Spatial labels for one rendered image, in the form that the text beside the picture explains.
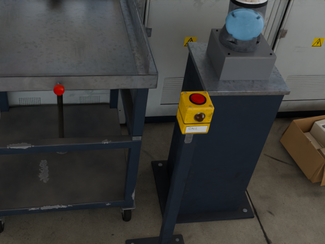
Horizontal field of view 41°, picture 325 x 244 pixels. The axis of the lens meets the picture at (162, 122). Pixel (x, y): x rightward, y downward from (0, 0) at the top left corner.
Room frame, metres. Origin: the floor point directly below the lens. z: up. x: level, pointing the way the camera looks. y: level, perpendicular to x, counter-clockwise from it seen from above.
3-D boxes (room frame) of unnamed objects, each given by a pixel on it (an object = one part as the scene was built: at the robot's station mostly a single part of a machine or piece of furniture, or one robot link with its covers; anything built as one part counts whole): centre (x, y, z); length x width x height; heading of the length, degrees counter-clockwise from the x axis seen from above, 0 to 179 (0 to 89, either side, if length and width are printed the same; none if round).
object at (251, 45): (1.41, -0.23, 0.90); 0.15 x 0.15 x 0.10
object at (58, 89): (1.01, 0.33, 0.82); 0.04 x 0.03 x 0.03; 18
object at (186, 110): (0.96, -0.09, 0.85); 0.08 x 0.08 x 0.10; 18
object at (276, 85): (1.40, -0.24, 0.74); 0.32 x 0.32 x 0.02; 16
